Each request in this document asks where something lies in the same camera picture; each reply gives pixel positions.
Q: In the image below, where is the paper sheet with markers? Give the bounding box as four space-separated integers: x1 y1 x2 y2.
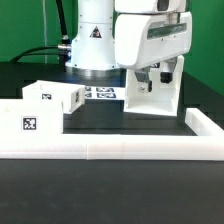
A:
85 86 125 100

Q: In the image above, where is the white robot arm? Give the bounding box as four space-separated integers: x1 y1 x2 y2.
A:
66 0 192 92

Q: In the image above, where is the white U-shaped fence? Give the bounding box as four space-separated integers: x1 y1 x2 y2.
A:
0 108 224 161

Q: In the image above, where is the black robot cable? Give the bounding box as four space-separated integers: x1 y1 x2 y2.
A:
10 0 72 64

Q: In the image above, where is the white drawer tray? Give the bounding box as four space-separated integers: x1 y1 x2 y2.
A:
0 99 63 135
22 80 85 114

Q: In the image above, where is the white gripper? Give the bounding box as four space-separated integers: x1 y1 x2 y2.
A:
115 0 192 93

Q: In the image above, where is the white drawer cabinet box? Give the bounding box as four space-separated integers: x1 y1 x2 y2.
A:
124 56 184 116

